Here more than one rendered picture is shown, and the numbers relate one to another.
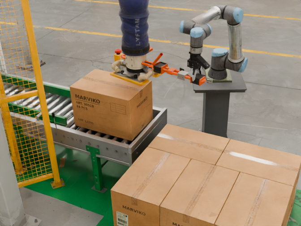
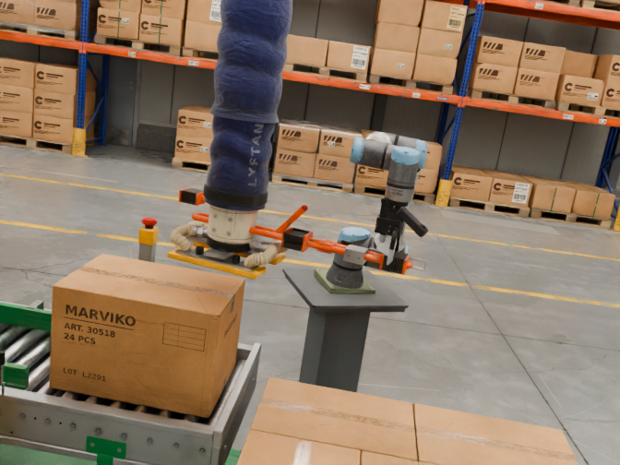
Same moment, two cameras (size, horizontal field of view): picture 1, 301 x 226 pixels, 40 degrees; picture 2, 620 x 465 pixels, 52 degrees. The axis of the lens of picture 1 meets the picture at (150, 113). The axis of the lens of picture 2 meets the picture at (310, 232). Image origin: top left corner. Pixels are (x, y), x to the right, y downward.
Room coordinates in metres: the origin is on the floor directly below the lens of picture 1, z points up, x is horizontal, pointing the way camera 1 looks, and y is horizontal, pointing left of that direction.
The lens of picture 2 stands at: (1.02, 0.71, 1.82)
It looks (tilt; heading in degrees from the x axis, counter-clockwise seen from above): 15 degrees down; 337
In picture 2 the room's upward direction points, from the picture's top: 8 degrees clockwise
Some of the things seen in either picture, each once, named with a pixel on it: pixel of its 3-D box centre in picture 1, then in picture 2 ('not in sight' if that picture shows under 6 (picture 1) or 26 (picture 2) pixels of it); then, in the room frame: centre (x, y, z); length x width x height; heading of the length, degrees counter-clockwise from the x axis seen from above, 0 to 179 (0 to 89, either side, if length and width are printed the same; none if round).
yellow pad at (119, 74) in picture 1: (129, 76); (217, 257); (3.07, 0.16, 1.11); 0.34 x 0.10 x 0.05; 50
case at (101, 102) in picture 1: (112, 103); (151, 330); (3.27, 0.34, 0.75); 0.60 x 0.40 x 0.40; 62
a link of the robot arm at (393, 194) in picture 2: (195, 49); (399, 194); (2.79, -0.34, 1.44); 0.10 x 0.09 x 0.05; 139
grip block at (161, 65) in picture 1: (160, 67); (297, 239); (2.99, -0.09, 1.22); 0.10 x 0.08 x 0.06; 140
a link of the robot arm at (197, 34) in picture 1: (196, 37); (403, 167); (2.79, -0.34, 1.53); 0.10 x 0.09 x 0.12; 148
